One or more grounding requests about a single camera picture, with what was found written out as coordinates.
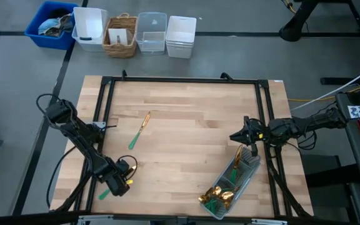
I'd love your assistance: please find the gold knife green handle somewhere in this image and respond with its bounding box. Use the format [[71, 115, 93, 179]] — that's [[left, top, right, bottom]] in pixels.
[[127, 111, 152, 151], [229, 144, 244, 185], [97, 165, 139, 201]]

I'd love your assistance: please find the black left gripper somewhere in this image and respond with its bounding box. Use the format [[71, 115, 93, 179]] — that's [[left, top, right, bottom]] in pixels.
[[102, 159, 131, 198]]

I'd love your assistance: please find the blue plastic bin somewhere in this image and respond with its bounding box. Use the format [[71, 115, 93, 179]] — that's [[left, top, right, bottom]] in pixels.
[[23, 0, 79, 51]]

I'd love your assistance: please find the yellow hanging cable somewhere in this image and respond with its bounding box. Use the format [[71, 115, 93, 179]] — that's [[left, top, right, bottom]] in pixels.
[[287, 79, 360, 103]]

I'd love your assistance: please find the white box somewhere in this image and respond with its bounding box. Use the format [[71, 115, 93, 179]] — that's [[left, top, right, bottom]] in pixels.
[[107, 27, 134, 46]]

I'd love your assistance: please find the white plastic bin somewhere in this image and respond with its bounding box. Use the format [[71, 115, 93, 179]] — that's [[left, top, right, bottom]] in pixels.
[[164, 15, 198, 59], [71, 6, 108, 53]]

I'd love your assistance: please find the black rig crossbar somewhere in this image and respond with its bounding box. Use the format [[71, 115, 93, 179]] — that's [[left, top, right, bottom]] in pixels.
[[0, 209, 360, 225]]

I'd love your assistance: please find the black aluminium table frame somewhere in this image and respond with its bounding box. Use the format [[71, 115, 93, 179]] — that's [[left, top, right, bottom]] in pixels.
[[54, 74, 312, 218]]

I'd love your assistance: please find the black desk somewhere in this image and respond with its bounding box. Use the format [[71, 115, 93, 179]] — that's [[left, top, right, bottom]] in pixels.
[[335, 89, 360, 190]]

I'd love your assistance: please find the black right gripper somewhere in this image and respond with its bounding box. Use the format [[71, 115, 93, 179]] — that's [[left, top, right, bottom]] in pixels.
[[229, 115, 274, 158]]

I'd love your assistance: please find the black stand foot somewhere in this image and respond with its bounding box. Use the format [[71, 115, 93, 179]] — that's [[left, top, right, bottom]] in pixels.
[[278, 0, 318, 43]]

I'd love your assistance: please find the grey plastic cutlery bin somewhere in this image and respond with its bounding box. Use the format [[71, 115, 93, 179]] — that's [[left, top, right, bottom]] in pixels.
[[198, 146, 261, 221]]

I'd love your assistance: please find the black floor cable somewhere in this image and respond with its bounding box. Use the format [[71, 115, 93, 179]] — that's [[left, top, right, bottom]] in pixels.
[[45, 145, 86, 209]]

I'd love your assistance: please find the wicker basket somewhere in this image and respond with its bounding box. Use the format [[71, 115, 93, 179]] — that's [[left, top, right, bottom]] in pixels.
[[101, 12, 138, 59]]

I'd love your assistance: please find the pile of clothes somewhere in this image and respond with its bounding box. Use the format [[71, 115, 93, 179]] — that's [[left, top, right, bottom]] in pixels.
[[37, 7, 74, 38]]

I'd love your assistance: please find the white hanging cable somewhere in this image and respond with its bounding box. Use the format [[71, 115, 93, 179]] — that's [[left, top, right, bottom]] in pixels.
[[292, 61, 360, 111]]

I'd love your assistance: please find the clear plastic bin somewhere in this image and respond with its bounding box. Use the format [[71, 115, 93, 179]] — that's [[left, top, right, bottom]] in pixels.
[[135, 11, 168, 56]]

